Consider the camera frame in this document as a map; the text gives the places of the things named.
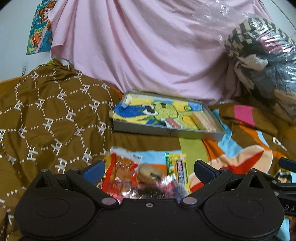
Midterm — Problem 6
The red meat snack packet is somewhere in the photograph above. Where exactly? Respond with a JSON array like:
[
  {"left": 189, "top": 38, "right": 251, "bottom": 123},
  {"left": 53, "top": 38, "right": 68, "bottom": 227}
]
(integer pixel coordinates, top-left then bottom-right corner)
[{"left": 101, "top": 147, "right": 142, "bottom": 201}]

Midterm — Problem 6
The round cracker packet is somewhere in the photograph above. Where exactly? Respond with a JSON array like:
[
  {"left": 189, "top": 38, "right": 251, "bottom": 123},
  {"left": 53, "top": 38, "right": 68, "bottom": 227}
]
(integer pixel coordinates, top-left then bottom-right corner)
[{"left": 137, "top": 164, "right": 165, "bottom": 185}]

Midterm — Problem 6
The yellow green candy bar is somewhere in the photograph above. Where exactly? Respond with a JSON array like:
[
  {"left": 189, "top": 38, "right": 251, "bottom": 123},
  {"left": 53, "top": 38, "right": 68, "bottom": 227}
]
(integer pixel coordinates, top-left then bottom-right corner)
[{"left": 165, "top": 153, "right": 190, "bottom": 193}]

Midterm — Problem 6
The colourful cartoon bedspread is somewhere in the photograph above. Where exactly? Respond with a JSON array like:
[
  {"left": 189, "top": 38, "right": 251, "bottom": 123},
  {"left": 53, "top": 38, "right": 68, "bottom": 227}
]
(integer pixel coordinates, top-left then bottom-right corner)
[{"left": 100, "top": 98, "right": 295, "bottom": 191}]

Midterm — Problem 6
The red pink candy packet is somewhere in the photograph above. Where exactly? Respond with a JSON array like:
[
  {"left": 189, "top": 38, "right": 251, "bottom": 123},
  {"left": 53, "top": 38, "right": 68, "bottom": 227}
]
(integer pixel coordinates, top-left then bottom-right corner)
[{"left": 158, "top": 175, "right": 189, "bottom": 201}]

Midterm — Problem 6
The wafer biscuit packet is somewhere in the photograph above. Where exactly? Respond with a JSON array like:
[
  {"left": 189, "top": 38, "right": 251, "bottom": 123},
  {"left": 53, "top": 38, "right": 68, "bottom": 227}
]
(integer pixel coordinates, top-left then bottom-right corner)
[{"left": 191, "top": 111, "right": 217, "bottom": 132}]

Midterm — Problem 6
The brown patterned PF blanket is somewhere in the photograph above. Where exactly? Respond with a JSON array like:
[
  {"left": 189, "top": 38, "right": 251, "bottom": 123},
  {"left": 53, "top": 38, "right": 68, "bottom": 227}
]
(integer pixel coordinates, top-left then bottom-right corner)
[{"left": 1, "top": 60, "right": 122, "bottom": 240}]

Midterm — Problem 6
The grey tray with cartoon drawing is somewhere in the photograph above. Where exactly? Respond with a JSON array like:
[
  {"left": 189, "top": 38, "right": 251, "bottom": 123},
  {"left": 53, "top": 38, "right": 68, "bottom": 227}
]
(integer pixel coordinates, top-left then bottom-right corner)
[{"left": 109, "top": 90, "right": 225, "bottom": 141}]

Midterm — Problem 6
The plastic bag of clothes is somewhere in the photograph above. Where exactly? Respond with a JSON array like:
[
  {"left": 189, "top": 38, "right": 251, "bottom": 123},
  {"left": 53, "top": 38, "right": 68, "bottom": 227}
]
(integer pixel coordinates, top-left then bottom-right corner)
[{"left": 224, "top": 17, "right": 295, "bottom": 123}]

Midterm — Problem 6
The pink bed sheet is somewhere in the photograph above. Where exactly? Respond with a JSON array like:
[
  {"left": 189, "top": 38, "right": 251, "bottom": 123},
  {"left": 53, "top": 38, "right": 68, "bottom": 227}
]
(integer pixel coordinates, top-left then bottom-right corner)
[{"left": 48, "top": 0, "right": 274, "bottom": 105}]

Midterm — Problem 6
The cartoon wall poster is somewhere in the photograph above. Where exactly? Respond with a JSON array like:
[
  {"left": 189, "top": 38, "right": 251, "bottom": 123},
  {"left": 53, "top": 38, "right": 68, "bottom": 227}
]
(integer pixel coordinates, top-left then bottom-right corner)
[{"left": 26, "top": 0, "right": 57, "bottom": 55}]

